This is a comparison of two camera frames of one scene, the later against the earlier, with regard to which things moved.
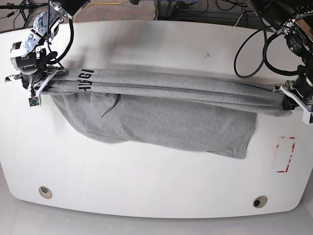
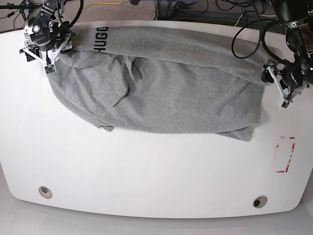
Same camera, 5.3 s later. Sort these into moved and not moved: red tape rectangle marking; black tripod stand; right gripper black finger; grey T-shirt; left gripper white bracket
Moved: grey T-shirt; left gripper white bracket; right gripper black finger
Not moved: black tripod stand; red tape rectangle marking
